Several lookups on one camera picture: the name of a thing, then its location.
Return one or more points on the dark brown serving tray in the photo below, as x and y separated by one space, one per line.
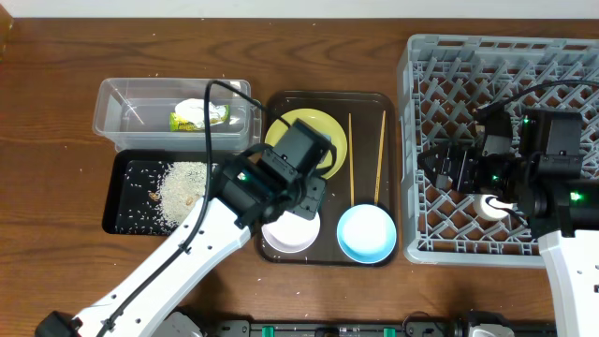
366 109

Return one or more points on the grey dishwasher rack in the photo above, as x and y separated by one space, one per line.
442 79

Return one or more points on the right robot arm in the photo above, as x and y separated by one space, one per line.
543 182

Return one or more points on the white cup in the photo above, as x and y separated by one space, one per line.
489 208

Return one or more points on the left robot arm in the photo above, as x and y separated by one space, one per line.
249 190

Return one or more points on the wooden chopstick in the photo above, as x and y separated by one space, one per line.
351 160
380 157

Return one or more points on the pink bowl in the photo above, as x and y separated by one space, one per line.
291 233

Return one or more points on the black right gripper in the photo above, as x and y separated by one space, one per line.
467 161

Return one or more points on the light blue bowl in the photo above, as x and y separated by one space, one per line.
366 234

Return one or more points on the green snack wrapper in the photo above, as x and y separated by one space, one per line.
188 123

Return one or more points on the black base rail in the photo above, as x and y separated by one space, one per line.
241 328

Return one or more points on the yellow plate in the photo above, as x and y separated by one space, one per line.
329 128

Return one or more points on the clear plastic waste bin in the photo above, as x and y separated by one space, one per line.
134 114

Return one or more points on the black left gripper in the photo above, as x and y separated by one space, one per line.
309 201

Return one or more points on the black food waste tray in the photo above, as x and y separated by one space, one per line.
133 206

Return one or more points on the pile of rice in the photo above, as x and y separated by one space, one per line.
178 190

